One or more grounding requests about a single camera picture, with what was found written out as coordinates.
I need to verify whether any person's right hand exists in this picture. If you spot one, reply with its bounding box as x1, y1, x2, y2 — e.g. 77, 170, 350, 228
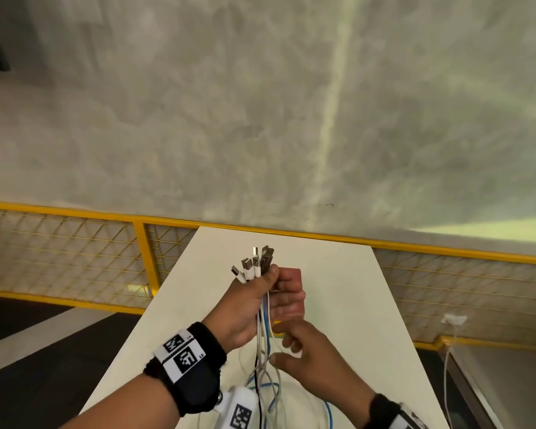
267, 319, 378, 427

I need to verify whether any person's left hand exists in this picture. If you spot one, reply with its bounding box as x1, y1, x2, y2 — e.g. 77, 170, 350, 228
201, 263, 307, 353

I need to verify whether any blue cable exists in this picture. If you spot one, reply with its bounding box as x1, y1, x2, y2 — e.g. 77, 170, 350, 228
245, 294, 334, 429

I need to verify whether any bunch of white cables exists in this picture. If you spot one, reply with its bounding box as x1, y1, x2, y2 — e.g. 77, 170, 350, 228
196, 245, 336, 429

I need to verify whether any pink box with green drawer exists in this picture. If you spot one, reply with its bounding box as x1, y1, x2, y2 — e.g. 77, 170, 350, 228
272, 268, 306, 325

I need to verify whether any black cable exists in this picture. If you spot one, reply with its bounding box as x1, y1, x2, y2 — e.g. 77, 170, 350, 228
252, 307, 265, 429

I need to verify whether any person's right forearm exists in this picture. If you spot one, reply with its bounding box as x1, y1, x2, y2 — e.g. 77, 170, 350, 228
348, 406, 372, 429

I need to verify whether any white table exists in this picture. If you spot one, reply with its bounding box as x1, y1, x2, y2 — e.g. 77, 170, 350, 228
78, 226, 450, 429

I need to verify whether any black right wristband with markers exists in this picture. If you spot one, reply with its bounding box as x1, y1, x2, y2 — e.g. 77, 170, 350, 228
366, 393, 429, 429

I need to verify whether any black wristband with markers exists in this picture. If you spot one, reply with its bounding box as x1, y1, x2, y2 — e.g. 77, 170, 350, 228
144, 322, 228, 418
366, 393, 429, 429

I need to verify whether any black left wristband with markers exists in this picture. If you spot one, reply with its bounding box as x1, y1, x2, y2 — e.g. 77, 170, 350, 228
144, 322, 228, 418

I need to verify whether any yellow mesh railing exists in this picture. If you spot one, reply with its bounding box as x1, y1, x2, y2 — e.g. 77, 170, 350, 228
0, 200, 536, 353

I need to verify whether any white socket cord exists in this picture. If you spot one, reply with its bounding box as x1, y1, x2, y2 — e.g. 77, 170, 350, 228
442, 325, 459, 429

